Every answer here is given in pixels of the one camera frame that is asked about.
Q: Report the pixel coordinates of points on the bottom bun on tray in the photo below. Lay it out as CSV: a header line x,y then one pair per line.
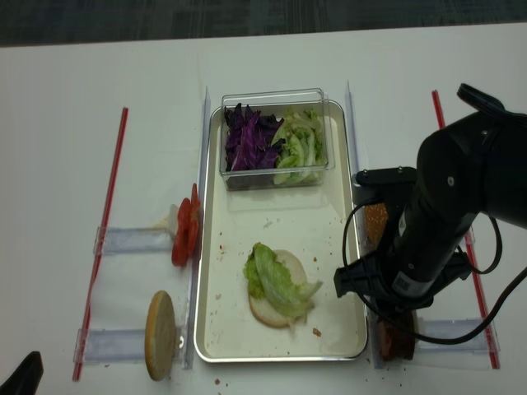
x,y
280,288

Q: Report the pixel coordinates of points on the left bun half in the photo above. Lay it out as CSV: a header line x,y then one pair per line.
x,y
160,336

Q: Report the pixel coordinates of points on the clear salad container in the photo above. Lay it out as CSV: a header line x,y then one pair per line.
x,y
277,103

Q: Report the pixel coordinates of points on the left upper clear pusher track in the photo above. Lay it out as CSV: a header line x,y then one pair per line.
x,y
156,239

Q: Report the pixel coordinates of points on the stacked meat patties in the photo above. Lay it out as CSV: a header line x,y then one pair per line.
x,y
395,344

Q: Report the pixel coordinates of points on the purple cabbage pile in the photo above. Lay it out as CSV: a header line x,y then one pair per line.
x,y
249,139

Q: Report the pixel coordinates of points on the left lower clear pusher track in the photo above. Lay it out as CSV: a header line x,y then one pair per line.
x,y
101,346

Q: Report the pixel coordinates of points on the green lettuce pile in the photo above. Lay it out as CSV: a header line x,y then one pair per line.
x,y
301,140

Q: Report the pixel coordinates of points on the rear tomato slice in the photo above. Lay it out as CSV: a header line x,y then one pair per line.
x,y
194,223

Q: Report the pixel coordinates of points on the right red rail strip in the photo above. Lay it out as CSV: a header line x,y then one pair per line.
x,y
489,335

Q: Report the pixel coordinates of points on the front sesame bun top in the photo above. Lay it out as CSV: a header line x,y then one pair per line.
x,y
375,217

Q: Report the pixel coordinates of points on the front tomato slice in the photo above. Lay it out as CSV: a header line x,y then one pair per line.
x,y
180,250

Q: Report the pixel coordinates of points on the right clear guide rail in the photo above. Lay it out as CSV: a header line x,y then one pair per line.
x,y
363,244

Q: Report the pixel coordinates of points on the right lower clear pusher track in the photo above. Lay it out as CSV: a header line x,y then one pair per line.
x,y
450,328

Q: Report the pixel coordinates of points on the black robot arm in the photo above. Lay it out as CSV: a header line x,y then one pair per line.
x,y
474,166

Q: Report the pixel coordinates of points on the black object at corner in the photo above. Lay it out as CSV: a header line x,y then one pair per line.
x,y
25,379

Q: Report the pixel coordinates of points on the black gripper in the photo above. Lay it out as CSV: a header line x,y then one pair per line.
x,y
404,278

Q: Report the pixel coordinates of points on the white metal tray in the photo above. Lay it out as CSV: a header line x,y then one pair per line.
x,y
309,222

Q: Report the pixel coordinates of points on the left red rail strip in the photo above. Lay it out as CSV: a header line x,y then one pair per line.
x,y
100,237

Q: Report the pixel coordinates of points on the lettuce leaf on bun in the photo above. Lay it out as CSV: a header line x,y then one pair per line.
x,y
276,280

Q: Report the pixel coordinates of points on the tomato slice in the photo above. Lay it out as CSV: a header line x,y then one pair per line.
x,y
194,223
180,250

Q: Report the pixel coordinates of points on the red rail strip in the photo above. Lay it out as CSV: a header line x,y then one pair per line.
x,y
100,237
489,335

